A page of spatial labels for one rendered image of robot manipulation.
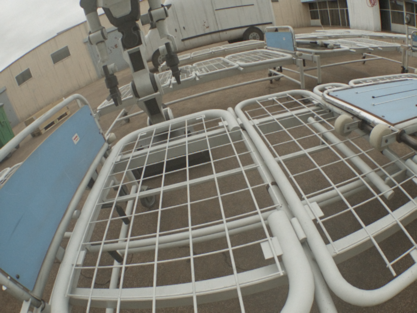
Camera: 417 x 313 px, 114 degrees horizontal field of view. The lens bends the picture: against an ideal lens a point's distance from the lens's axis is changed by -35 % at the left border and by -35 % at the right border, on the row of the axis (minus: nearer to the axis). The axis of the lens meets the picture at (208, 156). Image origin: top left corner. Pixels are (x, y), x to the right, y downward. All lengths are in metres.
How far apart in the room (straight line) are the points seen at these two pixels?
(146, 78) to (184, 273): 1.11
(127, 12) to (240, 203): 1.34
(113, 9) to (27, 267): 1.38
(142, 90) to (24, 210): 1.05
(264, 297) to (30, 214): 0.80
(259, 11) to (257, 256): 8.06
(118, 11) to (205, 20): 6.33
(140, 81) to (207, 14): 6.51
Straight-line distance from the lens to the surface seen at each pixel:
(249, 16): 8.19
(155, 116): 1.54
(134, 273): 1.07
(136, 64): 1.45
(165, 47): 1.44
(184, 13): 7.60
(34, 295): 0.57
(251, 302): 0.86
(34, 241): 0.57
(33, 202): 0.59
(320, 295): 0.38
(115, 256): 0.75
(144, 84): 1.36
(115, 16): 1.48
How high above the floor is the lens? 0.83
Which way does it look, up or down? 33 degrees down
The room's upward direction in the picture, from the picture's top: 16 degrees counter-clockwise
